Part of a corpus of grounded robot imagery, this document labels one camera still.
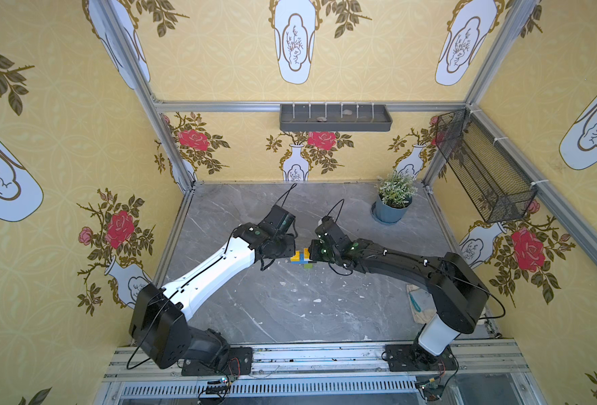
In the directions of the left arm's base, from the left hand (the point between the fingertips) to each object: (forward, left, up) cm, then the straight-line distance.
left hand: (293, 248), depth 82 cm
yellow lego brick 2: (+1, -1, -7) cm, 7 cm away
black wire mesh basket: (+14, -68, +12) cm, 70 cm away
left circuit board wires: (-35, +21, -16) cm, 44 cm away
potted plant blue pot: (+22, -39, +2) cm, 45 cm away
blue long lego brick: (-1, -3, -8) cm, 9 cm away
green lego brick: (0, -5, -13) cm, 14 cm away
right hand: (0, -5, -8) cm, 10 cm away
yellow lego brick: (0, -4, -4) cm, 6 cm away
